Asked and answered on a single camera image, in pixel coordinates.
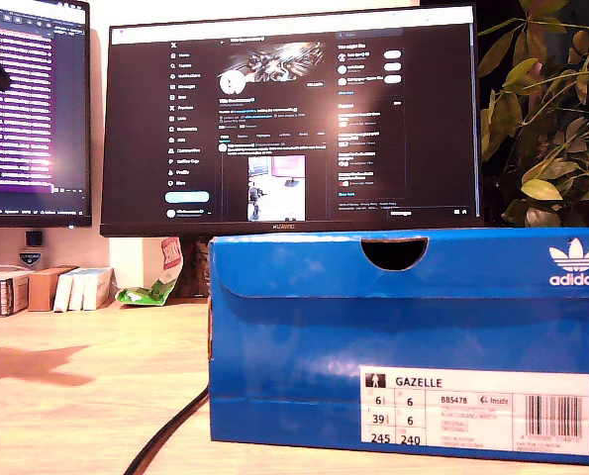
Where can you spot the green and white box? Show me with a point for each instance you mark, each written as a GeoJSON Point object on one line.
{"type": "Point", "coordinates": [4, 297]}

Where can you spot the monitor with code editor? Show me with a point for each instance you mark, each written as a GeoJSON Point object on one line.
{"type": "Point", "coordinates": [27, 123]}

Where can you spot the green leafy plant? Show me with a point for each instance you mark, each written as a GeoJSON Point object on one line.
{"type": "Point", "coordinates": [541, 188]}

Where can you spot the Cuticura bottle with black cap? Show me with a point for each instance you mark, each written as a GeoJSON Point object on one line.
{"type": "Point", "coordinates": [30, 257]}

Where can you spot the blue shoebox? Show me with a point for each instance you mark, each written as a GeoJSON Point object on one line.
{"type": "Point", "coordinates": [299, 346]}

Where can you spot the brown cardboard box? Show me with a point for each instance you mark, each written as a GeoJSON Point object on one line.
{"type": "Point", "coordinates": [44, 289]}

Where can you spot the black Huawei monitor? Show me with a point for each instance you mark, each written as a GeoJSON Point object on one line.
{"type": "Point", "coordinates": [140, 148]}

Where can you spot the green Jenkki bag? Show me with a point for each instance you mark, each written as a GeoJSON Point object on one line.
{"type": "Point", "coordinates": [150, 292]}

